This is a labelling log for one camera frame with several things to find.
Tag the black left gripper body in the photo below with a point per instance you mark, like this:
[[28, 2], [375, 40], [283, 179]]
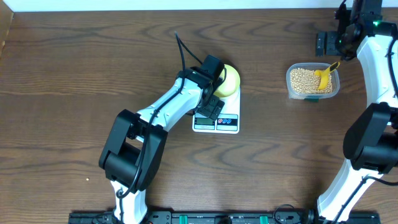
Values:
[[211, 109]]

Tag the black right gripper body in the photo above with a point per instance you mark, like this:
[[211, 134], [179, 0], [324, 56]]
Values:
[[345, 50]]

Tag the yellow plastic scoop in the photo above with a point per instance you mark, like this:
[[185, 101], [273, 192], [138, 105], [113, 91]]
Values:
[[324, 74]]

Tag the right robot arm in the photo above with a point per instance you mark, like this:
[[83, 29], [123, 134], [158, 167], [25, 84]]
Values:
[[370, 152]]

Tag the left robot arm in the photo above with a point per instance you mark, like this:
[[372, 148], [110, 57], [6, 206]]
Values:
[[133, 150]]

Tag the white digital kitchen scale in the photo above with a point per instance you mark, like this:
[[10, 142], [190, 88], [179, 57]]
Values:
[[228, 121]]

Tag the yellow plastic bowl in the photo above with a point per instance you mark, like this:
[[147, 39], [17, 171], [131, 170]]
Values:
[[231, 82]]

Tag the clear plastic container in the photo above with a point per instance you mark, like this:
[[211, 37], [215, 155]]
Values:
[[313, 66]]

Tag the soybeans pile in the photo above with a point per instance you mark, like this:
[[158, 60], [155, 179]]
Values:
[[305, 81]]

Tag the green tape label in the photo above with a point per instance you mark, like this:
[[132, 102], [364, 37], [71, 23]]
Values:
[[313, 100]]

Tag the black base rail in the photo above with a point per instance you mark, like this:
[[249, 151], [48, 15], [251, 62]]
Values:
[[283, 214]]

